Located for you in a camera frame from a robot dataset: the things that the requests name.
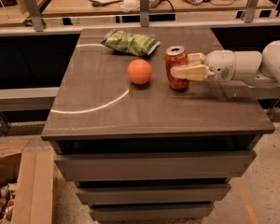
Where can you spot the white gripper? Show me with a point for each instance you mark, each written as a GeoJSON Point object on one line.
{"type": "Point", "coordinates": [221, 64]}

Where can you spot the red coke can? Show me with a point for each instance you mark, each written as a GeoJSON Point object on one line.
{"type": "Point", "coordinates": [176, 56]}

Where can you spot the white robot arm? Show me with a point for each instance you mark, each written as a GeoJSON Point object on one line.
{"type": "Point", "coordinates": [254, 68]}

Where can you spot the orange ball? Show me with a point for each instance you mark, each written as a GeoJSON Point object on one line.
{"type": "Point", "coordinates": [139, 72]}

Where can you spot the green chip bag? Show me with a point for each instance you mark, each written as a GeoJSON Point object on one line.
{"type": "Point", "coordinates": [131, 43]}

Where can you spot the white face mask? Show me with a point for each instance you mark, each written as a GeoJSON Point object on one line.
{"type": "Point", "coordinates": [128, 5]}

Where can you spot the grey drawer cabinet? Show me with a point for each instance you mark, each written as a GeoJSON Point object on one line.
{"type": "Point", "coordinates": [138, 153]}

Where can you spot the brown cardboard box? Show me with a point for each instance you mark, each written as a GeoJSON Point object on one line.
{"type": "Point", "coordinates": [32, 170]}

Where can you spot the middle metal bracket post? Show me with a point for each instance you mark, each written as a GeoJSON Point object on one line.
{"type": "Point", "coordinates": [144, 13]}

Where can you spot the metal bracket post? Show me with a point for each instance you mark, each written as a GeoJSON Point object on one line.
{"type": "Point", "coordinates": [250, 11]}
{"type": "Point", "coordinates": [144, 13]}
{"type": "Point", "coordinates": [35, 15]}

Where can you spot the right metal bracket post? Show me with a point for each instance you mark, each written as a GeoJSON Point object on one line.
{"type": "Point", "coordinates": [250, 11]}

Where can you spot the left metal bracket post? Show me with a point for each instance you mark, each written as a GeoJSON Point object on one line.
{"type": "Point", "coordinates": [35, 15]}

